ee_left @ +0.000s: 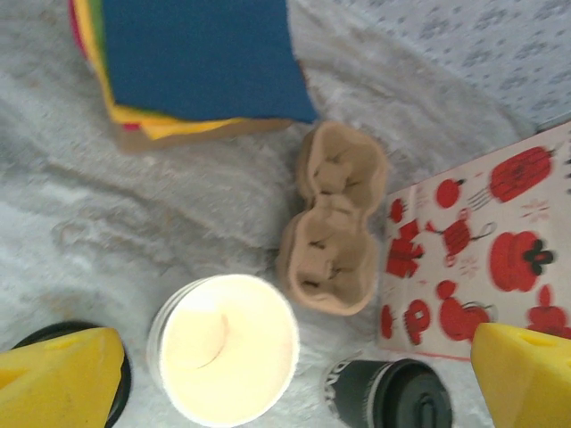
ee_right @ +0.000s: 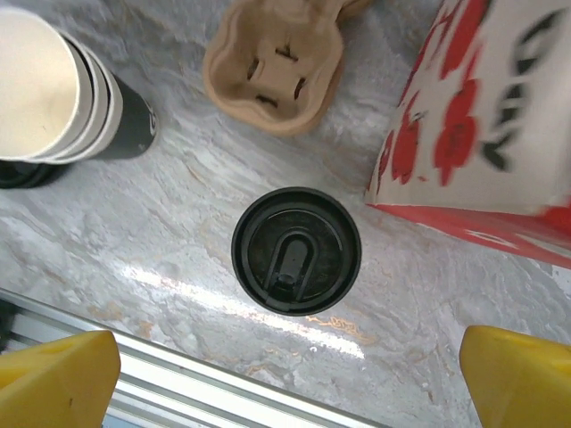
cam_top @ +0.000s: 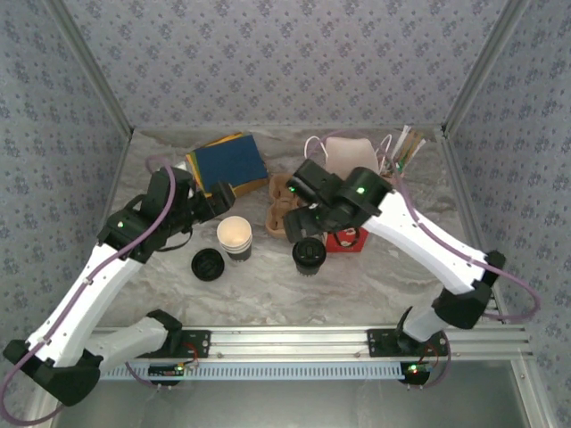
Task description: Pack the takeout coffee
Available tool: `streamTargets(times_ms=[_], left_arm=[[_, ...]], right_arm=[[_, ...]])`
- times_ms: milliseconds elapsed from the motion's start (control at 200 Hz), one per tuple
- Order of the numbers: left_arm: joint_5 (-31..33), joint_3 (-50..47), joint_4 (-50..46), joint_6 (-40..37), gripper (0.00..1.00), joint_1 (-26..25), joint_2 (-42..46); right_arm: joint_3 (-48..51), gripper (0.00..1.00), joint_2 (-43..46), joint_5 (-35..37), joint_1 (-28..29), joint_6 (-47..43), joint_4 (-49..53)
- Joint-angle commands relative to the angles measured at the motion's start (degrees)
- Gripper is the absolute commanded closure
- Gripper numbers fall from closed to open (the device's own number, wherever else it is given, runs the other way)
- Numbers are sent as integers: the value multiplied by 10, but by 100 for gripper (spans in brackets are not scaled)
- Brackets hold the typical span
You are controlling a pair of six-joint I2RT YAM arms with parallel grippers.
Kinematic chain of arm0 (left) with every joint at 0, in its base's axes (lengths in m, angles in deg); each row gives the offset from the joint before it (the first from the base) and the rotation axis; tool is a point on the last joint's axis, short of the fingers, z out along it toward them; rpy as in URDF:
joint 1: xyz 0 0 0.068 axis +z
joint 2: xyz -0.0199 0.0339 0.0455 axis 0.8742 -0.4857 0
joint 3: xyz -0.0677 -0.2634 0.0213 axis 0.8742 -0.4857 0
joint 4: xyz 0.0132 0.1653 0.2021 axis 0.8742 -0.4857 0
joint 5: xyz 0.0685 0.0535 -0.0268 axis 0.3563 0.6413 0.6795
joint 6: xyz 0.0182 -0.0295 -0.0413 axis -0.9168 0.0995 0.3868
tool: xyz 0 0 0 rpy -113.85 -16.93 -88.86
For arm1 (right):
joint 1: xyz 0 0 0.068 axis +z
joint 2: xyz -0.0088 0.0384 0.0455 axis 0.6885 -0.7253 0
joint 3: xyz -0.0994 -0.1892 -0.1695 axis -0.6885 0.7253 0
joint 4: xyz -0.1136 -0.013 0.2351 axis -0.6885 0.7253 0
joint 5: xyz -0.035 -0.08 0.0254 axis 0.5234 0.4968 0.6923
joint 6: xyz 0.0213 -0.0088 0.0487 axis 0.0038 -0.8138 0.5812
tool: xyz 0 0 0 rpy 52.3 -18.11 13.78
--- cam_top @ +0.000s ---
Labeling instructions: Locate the black plastic cup lid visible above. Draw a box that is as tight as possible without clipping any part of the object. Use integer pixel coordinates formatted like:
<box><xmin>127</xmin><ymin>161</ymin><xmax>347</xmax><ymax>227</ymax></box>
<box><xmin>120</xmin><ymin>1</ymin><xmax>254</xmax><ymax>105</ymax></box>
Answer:
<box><xmin>292</xmin><ymin>238</ymin><xmax>327</xmax><ymax>268</ymax></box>
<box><xmin>191</xmin><ymin>248</ymin><xmax>226</xmax><ymax>283</ymax></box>

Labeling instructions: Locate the red festive paper bag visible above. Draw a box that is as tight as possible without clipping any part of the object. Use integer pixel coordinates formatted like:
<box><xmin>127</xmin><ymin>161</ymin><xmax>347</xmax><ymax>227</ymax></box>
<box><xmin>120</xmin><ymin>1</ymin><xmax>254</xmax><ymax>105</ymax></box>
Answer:
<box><xmin>304</xmin><ymin>133</ymin><xmax>393</xmax><ymax>254</ymax></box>

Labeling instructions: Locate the yellow paper napkin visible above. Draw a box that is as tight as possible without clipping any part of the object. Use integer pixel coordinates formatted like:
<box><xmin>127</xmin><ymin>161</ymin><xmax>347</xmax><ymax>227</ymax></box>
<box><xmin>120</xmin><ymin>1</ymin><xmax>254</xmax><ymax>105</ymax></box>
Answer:
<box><xmin>186</xmin><ymin>131</ymin><xmax>245</xmax><ymax>201</ymax></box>

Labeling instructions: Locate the green wrapped straw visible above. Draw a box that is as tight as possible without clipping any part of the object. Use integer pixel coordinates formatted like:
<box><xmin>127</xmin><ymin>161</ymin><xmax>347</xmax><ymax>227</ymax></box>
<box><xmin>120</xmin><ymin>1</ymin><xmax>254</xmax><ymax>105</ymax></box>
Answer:
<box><xmin>393</xmin><ymin>141</ymin><xmax>414</xmax><ymax>170</ymax></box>

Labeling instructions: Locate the white wrapped straw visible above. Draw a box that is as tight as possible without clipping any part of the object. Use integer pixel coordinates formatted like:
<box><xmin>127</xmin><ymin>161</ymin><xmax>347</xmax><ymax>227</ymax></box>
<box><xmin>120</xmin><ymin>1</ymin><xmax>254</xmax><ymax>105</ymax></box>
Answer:
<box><xmin>392</xmin><ymin>128</ymin><xmax>412</xmax><ymax>166</ymax></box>
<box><xmin>388</xmin><ymin>124</ymin><xmax>410</xmax><ymax>164</ymax></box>

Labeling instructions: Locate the small circuit board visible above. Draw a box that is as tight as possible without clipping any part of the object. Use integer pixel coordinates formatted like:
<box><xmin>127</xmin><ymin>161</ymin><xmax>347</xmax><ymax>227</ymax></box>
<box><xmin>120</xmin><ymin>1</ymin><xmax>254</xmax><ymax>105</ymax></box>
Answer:
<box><xmin>400</xmin><ymin>360</ymin><xmax>433</xmax><ymax>384</ymax></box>
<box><xmin>148</xmin><ymin>364</ymin><xmax>186</xmax><ymax>378</ymax></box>

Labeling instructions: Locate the grey sheet metal panel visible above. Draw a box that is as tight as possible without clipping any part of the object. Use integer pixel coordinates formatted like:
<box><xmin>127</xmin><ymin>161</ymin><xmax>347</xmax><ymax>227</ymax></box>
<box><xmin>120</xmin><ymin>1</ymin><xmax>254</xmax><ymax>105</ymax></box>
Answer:
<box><xmin>53</xmin><ymin>378</ymin><xmax>534</xmax><ymax>428</ymax></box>

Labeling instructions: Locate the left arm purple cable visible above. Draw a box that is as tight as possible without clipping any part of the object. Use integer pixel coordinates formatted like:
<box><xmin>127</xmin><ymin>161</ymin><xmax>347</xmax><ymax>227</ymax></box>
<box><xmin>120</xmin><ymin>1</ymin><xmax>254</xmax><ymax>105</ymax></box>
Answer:
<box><xmin>0</xmin><ymin>154</ymin><xmax>178</xmax><ymax>424</ymax></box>

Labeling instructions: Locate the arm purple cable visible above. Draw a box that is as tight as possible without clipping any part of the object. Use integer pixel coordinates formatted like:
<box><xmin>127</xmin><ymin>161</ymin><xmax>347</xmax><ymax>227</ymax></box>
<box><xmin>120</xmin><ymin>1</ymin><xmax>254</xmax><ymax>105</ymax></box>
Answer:
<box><xmin>0</xmin><ymin>154</ymin><xmax>178</xmax><ymax>424</ymax></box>
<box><xmin>310</xmin><ymin>130</ymin><xmax>542</xmax><ymax>390</ymax></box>

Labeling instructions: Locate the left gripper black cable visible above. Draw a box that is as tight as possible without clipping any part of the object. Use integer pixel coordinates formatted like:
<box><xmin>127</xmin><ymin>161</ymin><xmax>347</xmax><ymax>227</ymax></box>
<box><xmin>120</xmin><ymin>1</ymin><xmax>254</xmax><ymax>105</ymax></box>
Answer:
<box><xmin>155</xmin><ymin>225</ymin><xmax>194</xmax><ymax>253</ymax></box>

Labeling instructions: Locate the aluminium table side rail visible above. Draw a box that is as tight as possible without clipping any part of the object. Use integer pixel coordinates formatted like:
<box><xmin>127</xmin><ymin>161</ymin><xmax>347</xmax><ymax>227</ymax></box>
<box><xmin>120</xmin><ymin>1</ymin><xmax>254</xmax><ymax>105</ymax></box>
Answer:
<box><xmin>439</xmin><ymin>128</ymin><xmax>512</xmax><ymax>326</ymax></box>
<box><xmin>69</xmin><ymin>128</ymin><xmax>135</xmax><ymax>329</ymax></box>

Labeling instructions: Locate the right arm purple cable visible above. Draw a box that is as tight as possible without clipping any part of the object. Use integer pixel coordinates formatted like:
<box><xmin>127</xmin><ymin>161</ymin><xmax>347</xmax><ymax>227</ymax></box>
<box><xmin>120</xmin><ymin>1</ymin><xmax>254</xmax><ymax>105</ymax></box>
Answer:
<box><xmin>310</xmin><ymin>130</ymin><xmax>542</xmax><ymax>390</ymax></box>

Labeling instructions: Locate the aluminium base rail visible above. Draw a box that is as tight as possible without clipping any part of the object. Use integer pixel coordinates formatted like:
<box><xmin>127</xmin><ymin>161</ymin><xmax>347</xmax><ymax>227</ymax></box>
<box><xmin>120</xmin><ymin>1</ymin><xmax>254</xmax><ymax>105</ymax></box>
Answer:
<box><xmin>46</xmin><ymin>325</ymin><xmax>534</xmax><ymax>362</ymax></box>

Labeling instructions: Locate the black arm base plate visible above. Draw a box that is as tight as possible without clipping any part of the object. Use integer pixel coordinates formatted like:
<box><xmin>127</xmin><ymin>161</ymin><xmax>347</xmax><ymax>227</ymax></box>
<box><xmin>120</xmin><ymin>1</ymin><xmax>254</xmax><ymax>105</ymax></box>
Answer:
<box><xmin>129</xmin><ymin>328</ymin><xmax>211</xmax><ymax>359</ymax></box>
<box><xmin>366</xmin><ymin>328</ymin><xmax>450</xmax><ymax>359</ymax></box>

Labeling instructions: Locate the white slotted cable duct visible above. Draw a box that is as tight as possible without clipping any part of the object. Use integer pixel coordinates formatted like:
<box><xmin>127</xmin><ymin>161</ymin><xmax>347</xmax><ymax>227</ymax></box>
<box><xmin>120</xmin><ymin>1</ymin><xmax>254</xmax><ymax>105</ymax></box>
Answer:
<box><xmin>100</xmin><ymin>361</ymin><xmax>411</xmax><ymax>381</ymax></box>

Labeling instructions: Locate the aluminium frame post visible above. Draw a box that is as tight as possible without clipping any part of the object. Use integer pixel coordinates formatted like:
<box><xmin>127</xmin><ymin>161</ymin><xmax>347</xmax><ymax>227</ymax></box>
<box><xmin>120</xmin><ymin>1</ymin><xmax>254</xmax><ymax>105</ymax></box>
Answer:
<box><xmin>44</xmin><ymin>0</ymin><xmax>135</xmax><ymax>137</ymax></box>
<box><xmin>441</xmin><ymin>0</ymin><xmax>534</xmax><ymax>135</ymax></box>

